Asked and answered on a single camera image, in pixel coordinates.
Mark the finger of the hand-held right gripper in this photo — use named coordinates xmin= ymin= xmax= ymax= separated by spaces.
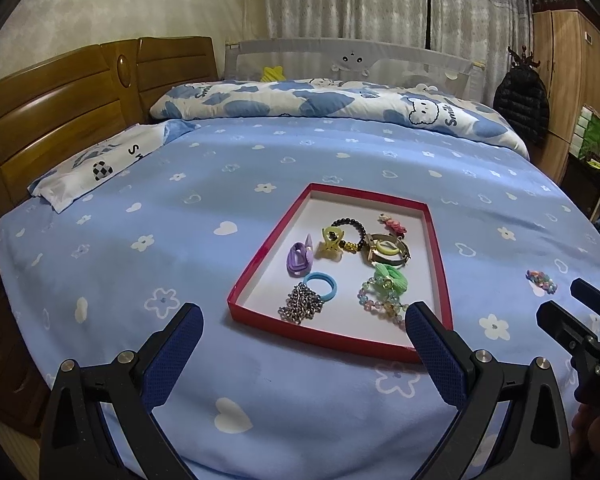
xmin=536 ymin=300 xmax=600 ymax=362
xmin=570 ymin=277 xmax=600 ymax=319

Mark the black bead bracelet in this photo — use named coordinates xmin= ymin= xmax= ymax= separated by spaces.
xmin=330 ymin=217 xmax=369 ymax=256

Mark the wooden nightstand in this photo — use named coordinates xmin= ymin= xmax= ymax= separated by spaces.
xmin=0 ymin=280 xmax=51 ymax=437

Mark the pink cartoon hair clip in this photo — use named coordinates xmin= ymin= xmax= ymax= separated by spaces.
xmin=378 ymin=213 xmax=409 ymax=240

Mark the green scrunchie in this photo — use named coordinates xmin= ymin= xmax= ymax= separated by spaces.
xmin=372 ymin=264 xmax=411 ymax=294

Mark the blue flower bed sheet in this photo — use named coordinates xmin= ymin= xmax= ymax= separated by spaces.
xmin=0 ymin=117 xmax=600 ymax=480

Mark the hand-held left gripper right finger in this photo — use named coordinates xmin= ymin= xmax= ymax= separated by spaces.
xmin=405 ymin=301 xmax=574 ymax=480

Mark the pastel bead bracelet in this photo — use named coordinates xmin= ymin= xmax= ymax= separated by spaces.
xmin=357 ymin=282 xmax=412 ymax=331

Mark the silver chain necklace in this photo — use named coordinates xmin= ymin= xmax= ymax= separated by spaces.
xmin=278 ymin=282 xmax=326 ymax=326

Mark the small colourful bead bracelet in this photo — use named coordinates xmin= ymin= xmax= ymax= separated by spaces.
xmin=526 ymin=269 xmax=559 ymax=294

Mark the white printed pillow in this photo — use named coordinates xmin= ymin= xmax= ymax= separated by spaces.
xmin=27 ymin=120 xmax=201 ymax=214

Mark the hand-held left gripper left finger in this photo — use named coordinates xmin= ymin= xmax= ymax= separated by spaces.
xmin=40 ymin=302 xmax=205 ymax=480

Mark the dark side cabinet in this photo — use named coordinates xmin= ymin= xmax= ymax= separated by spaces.
xmin=562 ymin=152 xmax=600 ymax=222

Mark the dark coat rack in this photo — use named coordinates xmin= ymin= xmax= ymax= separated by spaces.
xmin=507 ymin=42 xmax=541 ymax=74

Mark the stack of green boxes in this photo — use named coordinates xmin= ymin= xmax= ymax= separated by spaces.
xmin=572 ymin=105 xmax=600 ymax=159

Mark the black puffer jacket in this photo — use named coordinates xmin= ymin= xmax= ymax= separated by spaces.
xmin=492 ymin=67 xmax=551 ymax=144

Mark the person's right hand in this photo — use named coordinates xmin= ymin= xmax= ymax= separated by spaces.
xmin=571 ymin=403 xmax=600 ymax=462

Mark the grey patterned curtain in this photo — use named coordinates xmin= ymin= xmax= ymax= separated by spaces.
xmin=430 ymin=0 xmax=534 ymax=69
xmin=262 ymin=0 xmax=431 ymax=55

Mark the wooden headboard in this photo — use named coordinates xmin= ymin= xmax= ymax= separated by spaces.
xmin=0 ymin=36 xmax=219 ymax=212

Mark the wooden wardrobe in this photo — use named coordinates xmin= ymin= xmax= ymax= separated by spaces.
xmin=532 ymin=7 xmax=600 ymax=187

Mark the yellow hair claw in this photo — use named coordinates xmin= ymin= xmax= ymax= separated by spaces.
xmin=314 ymin=227 xmax=345 ymax=263

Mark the purple hair clip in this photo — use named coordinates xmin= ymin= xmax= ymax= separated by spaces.
xmin=286 ymin=233 xmax=317 ymax=279

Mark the dark box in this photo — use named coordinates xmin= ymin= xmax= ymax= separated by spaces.
xmin=532 ymin=0 xmax=597 ymax=14

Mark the blue hair tie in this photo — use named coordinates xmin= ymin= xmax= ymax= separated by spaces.
xmin=302 ymin=271 xmax=337 ymax=299

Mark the grey bed guard rail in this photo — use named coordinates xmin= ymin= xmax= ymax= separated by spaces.
xmin=223 ymin=37 xmax=486 ymax=99

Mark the blue white cartoon duvet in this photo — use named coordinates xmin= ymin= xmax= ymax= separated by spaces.
xmin=147 ymin=77 xmax=530 ymax=161

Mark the red shallow box tray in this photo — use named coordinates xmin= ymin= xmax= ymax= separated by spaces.
xmin=227 ymin=183 xmax=455 ymax=365

